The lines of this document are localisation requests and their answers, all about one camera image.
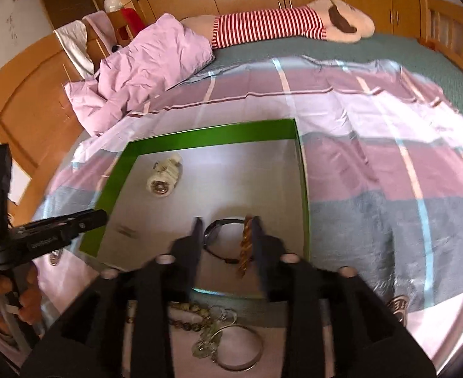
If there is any cream beaded bracelet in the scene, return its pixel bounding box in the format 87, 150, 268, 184
146, 154, 183, 197

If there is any pink quilt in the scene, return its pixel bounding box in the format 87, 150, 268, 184
64, 13, 216, 136

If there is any striped plush toy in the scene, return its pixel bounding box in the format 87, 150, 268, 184
184, 0, 376, 50

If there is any wooden headboard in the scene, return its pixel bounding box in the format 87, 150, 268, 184
0, 31, 106, 213

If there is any amber beaded bracelet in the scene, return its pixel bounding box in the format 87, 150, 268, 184
236, 215, 256, 280

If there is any white garment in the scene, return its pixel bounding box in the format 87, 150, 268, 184
54, 21, 94, 79

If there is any dark stone beaded bracelet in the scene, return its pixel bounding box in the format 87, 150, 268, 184
169, 301, 214, 333

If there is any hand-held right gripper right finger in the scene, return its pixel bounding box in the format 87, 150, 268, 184
251, 216, 437, 378

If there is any red cloth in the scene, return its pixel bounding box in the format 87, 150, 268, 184
121, 8, 146, 32

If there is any wooden chair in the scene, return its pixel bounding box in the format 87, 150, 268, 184
107, 11, 137, 48

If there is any person's left hand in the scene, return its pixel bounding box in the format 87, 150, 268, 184
0, 273, 43, 325

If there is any silver bangle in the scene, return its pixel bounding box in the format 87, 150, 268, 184
212, 325, 264, 371

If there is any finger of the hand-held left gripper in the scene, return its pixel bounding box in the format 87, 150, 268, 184
56, 209, 108, 242

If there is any pink garment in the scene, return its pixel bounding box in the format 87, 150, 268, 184
84, 11, 118, 60

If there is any black bangle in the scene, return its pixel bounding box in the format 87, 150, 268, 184
203, 218, 248, 262

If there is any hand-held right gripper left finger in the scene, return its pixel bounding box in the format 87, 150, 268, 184
21, 216, 204, 378

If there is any plaid bedsheet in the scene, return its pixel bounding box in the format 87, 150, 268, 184
19, 53, 463, 378

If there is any green cardboard box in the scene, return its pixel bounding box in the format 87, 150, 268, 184
78, 118, 311, 298

